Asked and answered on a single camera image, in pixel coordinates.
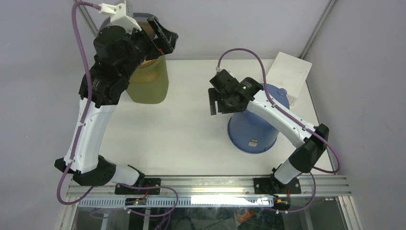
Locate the aluminium frame rail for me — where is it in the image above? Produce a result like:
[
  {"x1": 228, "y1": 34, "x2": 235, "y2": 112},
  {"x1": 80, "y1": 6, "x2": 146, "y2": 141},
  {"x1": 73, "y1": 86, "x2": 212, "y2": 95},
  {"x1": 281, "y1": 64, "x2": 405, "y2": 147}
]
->
[{"x1": 67, "y1": 176, "x2": 353, "y2": 198}]

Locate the yellow slatted basket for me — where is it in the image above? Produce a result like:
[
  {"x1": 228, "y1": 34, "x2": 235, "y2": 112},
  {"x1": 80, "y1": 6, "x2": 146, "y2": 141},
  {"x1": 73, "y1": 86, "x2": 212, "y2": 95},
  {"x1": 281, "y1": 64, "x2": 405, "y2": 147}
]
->
[{"x1": 130, "y1": 59, "x2": 159, "y2": 83}]

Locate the white slotted cable duct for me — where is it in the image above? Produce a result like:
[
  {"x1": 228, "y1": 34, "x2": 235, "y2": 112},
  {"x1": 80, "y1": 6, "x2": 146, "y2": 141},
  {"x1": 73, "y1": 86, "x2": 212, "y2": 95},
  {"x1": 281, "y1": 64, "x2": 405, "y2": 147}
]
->
[{"x1": 79, "y1": 195, "x2": 274, "y2": 208}]

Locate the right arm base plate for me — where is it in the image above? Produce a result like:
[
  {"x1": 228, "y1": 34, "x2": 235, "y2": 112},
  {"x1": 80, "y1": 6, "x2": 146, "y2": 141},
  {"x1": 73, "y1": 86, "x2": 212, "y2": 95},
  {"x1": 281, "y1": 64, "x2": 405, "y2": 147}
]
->
[{"x1": 253, "y1": 177, "x2": 302, "y2": 196}]

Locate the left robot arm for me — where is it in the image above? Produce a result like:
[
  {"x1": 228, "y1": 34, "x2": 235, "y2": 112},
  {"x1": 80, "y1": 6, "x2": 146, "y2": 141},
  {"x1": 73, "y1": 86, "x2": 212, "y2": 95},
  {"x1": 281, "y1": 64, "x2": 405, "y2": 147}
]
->
[{"x1": 55, "y1": 17, "x2": 179, "y2": 195}]

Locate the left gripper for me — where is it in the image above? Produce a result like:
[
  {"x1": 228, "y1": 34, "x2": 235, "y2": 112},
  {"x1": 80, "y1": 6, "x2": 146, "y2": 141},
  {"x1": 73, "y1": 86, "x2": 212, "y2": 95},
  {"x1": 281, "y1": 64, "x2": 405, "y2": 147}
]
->
[{"x1": 119, "y1": 16, "x2": 179, "y2": 81}]

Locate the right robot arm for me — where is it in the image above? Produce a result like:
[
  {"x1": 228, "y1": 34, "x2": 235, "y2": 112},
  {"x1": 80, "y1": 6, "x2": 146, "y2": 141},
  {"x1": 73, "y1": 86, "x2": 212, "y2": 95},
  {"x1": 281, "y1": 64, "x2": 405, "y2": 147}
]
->
[{"x1": 208, "y1": 69, "x2": 329, "y2": 194}]

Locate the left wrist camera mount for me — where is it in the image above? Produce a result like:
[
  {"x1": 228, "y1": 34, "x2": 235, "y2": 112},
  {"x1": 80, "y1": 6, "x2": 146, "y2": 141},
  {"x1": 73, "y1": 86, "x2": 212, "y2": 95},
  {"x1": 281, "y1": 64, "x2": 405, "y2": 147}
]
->
[{"x1": 99, "y1": 0, "x2": 142, "y2": 34}]

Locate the grey slatted basket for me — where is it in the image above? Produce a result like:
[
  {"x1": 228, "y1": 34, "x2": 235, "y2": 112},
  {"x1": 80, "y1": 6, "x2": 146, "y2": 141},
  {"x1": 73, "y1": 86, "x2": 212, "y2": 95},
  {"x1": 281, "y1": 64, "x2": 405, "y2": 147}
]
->
[{"x1": 99, "y1": 12, "x2": 154, "y2": 34}]

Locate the blue plastic bucket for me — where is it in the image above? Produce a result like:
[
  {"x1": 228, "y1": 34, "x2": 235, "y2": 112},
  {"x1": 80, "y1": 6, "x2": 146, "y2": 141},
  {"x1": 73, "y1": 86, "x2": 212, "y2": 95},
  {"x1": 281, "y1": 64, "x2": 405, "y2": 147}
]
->
[{"x1": 227, "y1": 83, "x2": 290, "y2": 154}]

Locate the green slatted basket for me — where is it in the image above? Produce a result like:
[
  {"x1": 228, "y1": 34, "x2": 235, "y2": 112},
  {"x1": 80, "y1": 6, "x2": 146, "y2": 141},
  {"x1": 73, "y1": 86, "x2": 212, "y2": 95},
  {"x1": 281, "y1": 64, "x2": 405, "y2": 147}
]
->
[{"x1": 126, "y1": 56, "x2": 169, "y2": 104}]

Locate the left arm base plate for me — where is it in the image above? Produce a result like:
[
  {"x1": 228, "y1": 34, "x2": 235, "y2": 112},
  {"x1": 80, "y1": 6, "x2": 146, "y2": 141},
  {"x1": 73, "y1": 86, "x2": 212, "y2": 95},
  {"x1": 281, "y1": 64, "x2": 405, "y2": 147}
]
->
[{"x1": 114, "y1": 178, "x2": 161, "y2": 196}]

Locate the white plastic tray basket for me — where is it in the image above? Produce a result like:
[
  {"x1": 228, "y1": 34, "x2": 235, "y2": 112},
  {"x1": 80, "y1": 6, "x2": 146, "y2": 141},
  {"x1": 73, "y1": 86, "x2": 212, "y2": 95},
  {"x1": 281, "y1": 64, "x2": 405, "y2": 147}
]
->
[{"x1": 266, "y1": 52, "x2": 313, "y2": 107}]

